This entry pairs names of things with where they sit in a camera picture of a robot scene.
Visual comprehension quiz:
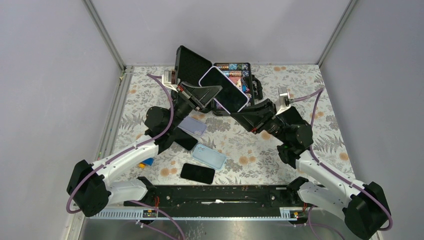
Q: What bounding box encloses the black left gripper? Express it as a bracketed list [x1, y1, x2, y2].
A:
[167, 82, 224, 131]

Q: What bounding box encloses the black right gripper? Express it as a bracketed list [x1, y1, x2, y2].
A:
[230, 98, 290, 144]

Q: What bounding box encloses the bare dark blue phone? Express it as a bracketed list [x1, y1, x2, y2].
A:
[174, 128, 198, 151]

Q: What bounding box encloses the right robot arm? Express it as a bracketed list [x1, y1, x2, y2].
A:
[231, 99, 393, 240]

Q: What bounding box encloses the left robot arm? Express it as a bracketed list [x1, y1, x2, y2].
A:
[65, 80, 222, 217]

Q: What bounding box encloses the black poker chip case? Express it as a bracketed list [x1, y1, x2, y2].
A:
[174, 45, 263, 116]

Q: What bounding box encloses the phone in light blue case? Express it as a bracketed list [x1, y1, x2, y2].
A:
[191, 144, 227, 171]

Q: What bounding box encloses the red playing card box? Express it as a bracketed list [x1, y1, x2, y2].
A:
[229, 76, 242, 88]

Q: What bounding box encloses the floral table mat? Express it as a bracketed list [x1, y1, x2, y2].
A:
[113, 65, 355, 185]

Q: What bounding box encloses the colourful toy brick stack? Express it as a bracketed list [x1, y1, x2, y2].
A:
[137, 158, 154, 169]

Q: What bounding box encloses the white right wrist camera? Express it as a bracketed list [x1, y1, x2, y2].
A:
[275, 86, 291, 115]

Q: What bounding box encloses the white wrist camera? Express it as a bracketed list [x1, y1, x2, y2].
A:
[275, 86, 291, 115]
[161, 70, 181, 92]

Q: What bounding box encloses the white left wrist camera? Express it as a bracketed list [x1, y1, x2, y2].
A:
[161, 70, 181, 92]

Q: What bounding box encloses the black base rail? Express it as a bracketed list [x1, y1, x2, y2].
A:
[139, 185, 311, 219]

